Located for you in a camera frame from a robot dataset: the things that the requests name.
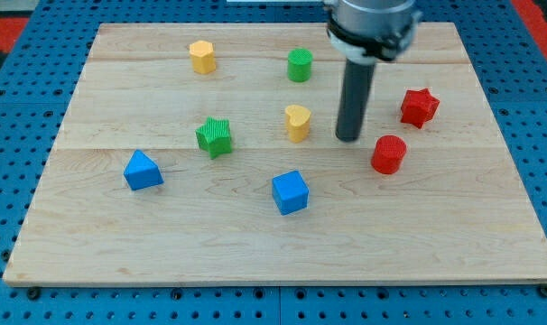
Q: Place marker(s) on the red cylinder block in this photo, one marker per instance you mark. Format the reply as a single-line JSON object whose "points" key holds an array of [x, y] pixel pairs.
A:
{"points": [[388, 155]]}

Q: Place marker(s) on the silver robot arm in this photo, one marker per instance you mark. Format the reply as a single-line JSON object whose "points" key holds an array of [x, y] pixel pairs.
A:
{"points": [[366, 31]]}

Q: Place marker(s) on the blue cube block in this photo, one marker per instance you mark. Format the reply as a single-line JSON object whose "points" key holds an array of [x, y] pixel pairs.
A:
{"points": [[290, 192]]}

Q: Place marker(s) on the yellow heart block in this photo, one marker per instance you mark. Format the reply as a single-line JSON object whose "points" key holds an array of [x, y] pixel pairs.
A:
{"points": [[297, 122]]}

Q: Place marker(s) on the green star block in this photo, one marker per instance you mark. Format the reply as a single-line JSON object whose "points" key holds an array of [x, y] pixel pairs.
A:
{"points": [[214, 137]]}

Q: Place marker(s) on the light wooden board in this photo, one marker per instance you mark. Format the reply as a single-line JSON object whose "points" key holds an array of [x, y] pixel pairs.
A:
{"points": [[456, 211]]}

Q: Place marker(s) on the green cylinder block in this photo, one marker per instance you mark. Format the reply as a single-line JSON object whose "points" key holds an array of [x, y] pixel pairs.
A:
{"points": [[299, 62]]}

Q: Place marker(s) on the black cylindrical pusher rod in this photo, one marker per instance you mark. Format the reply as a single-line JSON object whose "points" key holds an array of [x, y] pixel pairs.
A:
{"points": [[355, 90]]}

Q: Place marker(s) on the yellow hexagon block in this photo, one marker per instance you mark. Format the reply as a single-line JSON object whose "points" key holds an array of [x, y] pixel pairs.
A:
{"points": [[202, 57]]}

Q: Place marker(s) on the blue triangle block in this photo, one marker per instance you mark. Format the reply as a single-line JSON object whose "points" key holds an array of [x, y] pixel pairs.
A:
{"points": [[142, 172]]}

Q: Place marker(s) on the red star block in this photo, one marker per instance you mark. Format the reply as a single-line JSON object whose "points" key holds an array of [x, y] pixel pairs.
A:
{"points": [[418, 107]]}

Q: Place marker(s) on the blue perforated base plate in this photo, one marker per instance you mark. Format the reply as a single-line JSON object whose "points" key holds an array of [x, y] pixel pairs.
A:
{"points": [[41, 72]]}

